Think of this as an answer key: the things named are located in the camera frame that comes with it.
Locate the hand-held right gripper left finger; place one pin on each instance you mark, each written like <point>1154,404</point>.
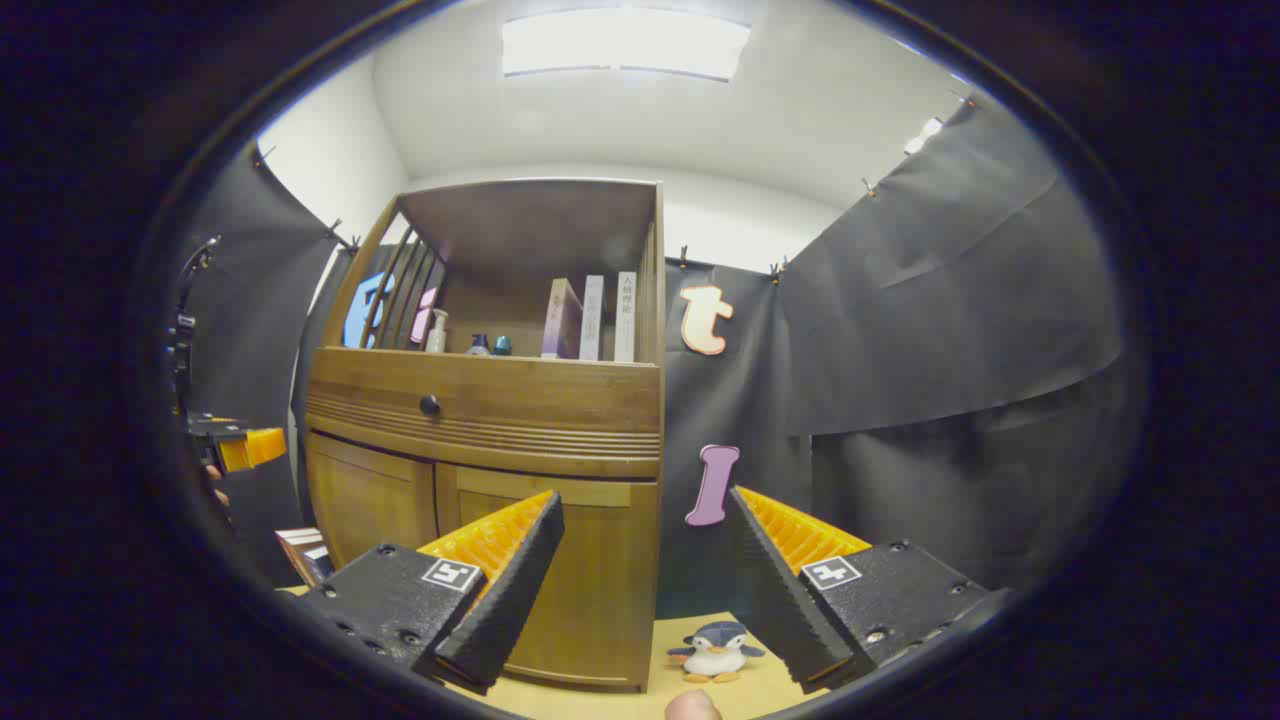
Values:
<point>505,590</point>

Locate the wooden cabinet door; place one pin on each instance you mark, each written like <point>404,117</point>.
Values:
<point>365,500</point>
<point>600,580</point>

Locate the black backdrop cloth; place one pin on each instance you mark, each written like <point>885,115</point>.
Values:
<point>950,330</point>

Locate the black round drawer knob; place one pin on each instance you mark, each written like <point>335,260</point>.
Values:
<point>430,405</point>

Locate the small teal bottle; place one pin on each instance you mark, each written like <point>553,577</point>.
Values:
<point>501,347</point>

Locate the penguin plush toy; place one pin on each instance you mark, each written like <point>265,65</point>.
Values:
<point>716,650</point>

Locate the small dark-capped bottle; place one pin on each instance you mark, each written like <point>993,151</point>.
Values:
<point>478,347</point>

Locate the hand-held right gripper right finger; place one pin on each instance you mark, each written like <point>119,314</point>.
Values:
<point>775,590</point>

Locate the rectangular ceiling light panel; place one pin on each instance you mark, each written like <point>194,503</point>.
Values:
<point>625,42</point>

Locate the white standing book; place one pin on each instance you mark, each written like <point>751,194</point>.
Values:
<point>625,318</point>

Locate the white pump bottle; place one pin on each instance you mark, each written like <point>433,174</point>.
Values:
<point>437,335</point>

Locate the wooden double-door shoe cabinet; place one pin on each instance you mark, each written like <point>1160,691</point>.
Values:
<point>480,385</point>

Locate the purple standing book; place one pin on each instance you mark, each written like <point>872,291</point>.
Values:
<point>560,325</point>

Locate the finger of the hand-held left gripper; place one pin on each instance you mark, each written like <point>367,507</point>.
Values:
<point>255,447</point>

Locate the grey standing book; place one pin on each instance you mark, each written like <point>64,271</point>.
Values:
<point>592,320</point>

